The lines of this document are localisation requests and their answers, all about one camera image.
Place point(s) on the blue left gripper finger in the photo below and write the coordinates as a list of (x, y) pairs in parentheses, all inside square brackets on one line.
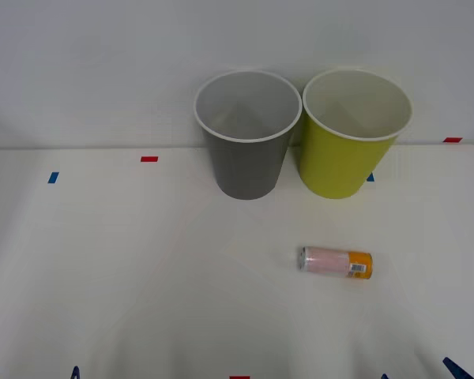
[(76, 373)]

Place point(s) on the orange and pink drink can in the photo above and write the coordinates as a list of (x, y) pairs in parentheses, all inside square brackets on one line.
[(335, 262)]

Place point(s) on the yellow-green plastic waste bin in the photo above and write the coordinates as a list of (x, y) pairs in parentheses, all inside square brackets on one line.
[(335, 162)]

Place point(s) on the grey plastic waste bin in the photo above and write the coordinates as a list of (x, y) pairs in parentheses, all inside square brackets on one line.
[(245, 169)]

